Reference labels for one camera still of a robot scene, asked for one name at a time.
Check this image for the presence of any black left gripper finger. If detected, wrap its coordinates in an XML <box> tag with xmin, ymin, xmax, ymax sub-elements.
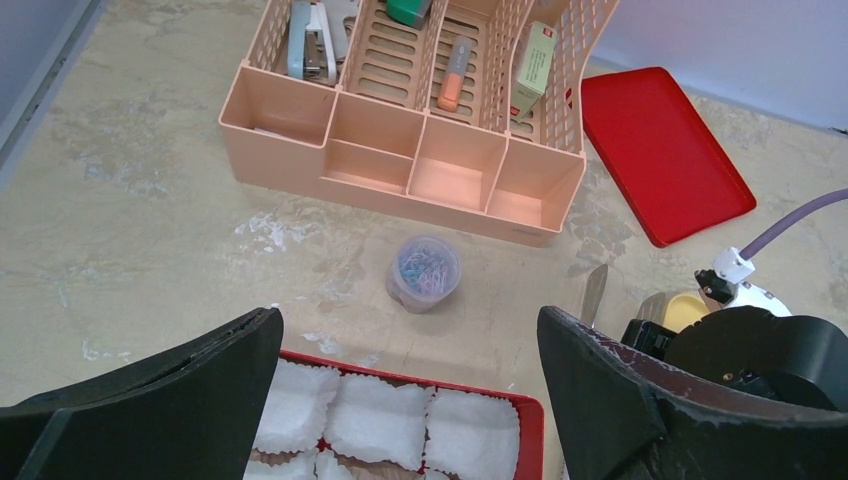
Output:
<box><xmin>1</xmin><ymin>308</ymin><xmax>284</xmax><ymax>479</ymax></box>

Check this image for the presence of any clear paperclip jar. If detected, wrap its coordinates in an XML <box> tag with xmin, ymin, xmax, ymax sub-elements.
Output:
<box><xmin>385</xmin><ymin>235</ymin><xmax>462</xmax><ymax>314</ymax></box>

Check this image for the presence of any yellow tray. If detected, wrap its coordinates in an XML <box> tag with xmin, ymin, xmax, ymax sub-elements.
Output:
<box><xmin>661</xmin><ymin>293</ymin><xmax>710</xmax><ymax>333</ymax></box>

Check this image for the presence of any grey stapler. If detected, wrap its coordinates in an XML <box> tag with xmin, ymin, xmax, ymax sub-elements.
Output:
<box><xmin>286</xmin><ymin>1</ymin><xmax>338</xmax><ymax>86</ymax></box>

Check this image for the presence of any pink plastic desk organizer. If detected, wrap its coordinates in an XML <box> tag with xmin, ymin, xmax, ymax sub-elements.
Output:
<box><xmin>218</xmin><ymin>1</ymin><xmax>617</xmax><ymax>246</ymax></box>

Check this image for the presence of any green eraser block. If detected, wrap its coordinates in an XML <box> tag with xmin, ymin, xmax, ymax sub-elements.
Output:
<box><xmin>386</xmin><ymin>0</ymin><xmax>432</xmax><ymax>30</ymax></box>

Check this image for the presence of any green small carton box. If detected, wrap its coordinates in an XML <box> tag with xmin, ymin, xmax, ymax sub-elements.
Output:
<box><xmin>510</xmin><ymin>21</ymin><xmax>558</xmax><ymax>122</ymax></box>

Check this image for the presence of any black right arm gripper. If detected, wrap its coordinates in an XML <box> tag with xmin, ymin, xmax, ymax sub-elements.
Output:
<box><xmin>537</xmin><ymin>306</ymin><xmax>847</xmax><ymax>479</ymax></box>

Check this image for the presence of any red flat lid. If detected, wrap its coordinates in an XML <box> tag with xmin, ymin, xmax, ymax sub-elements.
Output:
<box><xmin>581</xmin><ymin>67</ymin><xmax>757</xmax><ymax>248</ymax></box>

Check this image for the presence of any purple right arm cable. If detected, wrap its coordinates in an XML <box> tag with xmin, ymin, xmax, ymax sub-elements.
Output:
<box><xmin>739</xmin><ymin>188</ymin><xmax>848</xmax><ymax>261</ymax></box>

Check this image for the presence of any red chocolate box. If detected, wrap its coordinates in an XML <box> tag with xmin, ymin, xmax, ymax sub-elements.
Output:
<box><xmin>243</xmin><ymin>351</ymin><xmax>545</xmax><ymax>479</ymax></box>

